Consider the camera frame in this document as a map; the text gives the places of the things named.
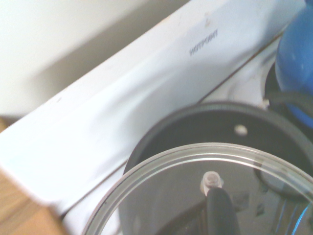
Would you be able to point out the black cooking pot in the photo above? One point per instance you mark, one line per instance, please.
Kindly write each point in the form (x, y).
(195, 127)

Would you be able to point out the white electric stove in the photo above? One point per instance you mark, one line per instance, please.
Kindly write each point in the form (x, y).
(122, 98)

